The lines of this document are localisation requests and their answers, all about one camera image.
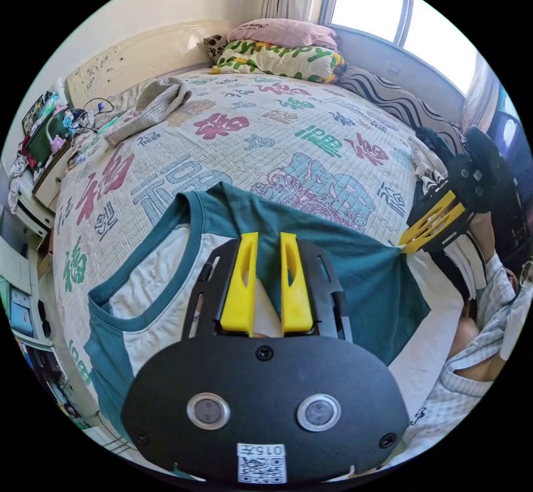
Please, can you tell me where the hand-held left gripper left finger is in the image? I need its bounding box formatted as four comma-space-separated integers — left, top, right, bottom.
219, 232, 259, 337

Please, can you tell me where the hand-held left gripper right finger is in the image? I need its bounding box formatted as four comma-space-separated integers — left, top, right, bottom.
279, 232, 314, 337

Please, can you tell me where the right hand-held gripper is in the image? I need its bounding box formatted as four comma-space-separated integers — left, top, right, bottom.
398, 125, 521, 255

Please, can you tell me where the white and green t-shirt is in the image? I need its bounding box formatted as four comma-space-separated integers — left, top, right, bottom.
83, 182, 432, 445

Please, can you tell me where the person's right forearm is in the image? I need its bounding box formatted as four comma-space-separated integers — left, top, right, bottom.
485, 252, 519, 305

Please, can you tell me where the person's right hand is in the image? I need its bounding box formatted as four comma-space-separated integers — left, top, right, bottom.
443, 215, 490, 293

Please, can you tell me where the pile of clothes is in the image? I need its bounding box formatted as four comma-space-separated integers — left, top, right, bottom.
409, 125, 464, 198

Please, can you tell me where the wavy striped rolled blanket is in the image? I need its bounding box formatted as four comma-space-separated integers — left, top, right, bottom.
338, 66, 468, 156

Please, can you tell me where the bed with printed quilt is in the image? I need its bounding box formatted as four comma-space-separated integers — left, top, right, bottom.
52, 21, 474, 453

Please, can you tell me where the person's body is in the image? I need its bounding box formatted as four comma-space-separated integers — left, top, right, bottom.
410, 279, 533, 458

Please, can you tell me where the grey sweater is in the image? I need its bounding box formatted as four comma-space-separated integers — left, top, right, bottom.
104, 77, 193, 148

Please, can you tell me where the white shelf with clutter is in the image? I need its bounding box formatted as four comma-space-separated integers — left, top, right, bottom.
0, 242, 103, 433

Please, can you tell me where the window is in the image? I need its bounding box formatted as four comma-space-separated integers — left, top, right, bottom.
319, 0, 480, 98

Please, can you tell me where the cream pillow with green print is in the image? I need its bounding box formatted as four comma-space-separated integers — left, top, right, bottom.
209, 39, 348, 84

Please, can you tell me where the white nightstand with clutter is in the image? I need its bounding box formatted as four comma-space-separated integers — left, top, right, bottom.
7, 91, 114, 244

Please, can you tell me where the dark spotted cushion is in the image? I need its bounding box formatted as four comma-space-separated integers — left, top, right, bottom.
203, 34, 229, 64

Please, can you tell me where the pink pillow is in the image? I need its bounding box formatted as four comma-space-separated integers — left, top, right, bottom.
227, 18, 339, 50

